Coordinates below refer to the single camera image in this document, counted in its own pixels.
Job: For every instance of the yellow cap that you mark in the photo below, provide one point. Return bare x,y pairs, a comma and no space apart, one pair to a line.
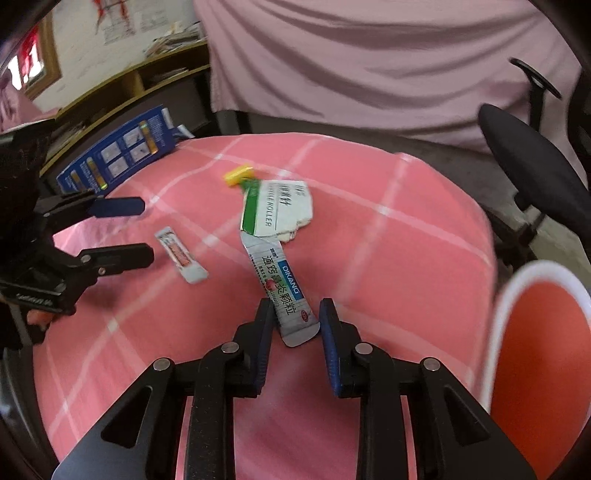
238,175

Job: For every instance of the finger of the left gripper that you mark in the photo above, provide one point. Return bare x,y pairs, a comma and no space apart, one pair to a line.
114,260
116,207

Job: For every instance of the red white plastic bucket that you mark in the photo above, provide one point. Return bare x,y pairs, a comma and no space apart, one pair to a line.
535,376

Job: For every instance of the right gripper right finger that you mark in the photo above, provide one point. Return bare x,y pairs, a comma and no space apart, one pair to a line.
414,407

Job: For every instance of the small silver pink sachet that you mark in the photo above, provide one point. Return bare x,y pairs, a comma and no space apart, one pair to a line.
190,270

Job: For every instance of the white green torn carton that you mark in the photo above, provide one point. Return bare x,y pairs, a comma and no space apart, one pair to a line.
275,208

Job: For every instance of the silver sachet packet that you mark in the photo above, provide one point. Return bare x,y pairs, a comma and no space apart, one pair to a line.
297,322

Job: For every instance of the pink hanging sheet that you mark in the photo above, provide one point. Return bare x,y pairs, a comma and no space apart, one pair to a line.
420,69

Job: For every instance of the black office chair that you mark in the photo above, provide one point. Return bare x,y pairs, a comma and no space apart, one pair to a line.
543,177

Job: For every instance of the wooden low shelf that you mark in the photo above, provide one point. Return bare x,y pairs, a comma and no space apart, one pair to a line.
83,116

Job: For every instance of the blue cardboard box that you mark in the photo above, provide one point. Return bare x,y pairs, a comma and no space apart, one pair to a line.
120,154

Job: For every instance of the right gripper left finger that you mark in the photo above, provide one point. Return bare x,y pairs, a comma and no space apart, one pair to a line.
178,407

